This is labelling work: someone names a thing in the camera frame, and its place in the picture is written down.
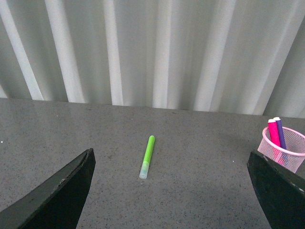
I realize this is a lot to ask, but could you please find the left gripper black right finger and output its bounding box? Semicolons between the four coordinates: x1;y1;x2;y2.
247;150;305;229

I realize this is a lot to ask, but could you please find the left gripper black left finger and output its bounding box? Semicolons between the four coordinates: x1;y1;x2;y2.
0;148;96;229

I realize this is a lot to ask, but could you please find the purple marker pen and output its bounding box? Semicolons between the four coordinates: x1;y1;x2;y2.
274;117;288;166

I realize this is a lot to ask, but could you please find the pink marker pen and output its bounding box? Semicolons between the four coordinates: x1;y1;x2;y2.
268;119;283;165

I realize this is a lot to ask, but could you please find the pink mesh pen cup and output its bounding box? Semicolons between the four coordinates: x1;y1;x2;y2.
257;127;305;173

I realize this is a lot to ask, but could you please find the green marker pen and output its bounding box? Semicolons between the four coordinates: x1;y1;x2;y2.
139;135;155;179

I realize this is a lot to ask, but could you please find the white pleated curtain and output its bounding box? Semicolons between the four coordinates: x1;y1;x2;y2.
0;0;305;118

